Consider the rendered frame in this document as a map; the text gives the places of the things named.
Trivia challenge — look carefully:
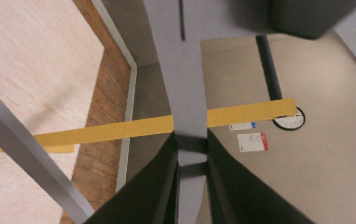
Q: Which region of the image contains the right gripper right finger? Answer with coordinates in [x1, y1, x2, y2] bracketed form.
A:
[205, 128, 316, 224]

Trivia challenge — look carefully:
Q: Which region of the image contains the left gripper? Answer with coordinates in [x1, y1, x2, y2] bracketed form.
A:
[271, 0, 356, 42]

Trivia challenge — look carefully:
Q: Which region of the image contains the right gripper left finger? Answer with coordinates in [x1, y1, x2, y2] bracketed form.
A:
[82, 130, 180, 224]

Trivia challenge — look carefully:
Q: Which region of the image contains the yellow wooden garment rack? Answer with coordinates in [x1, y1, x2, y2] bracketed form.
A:
[33, 35, 298, 153]

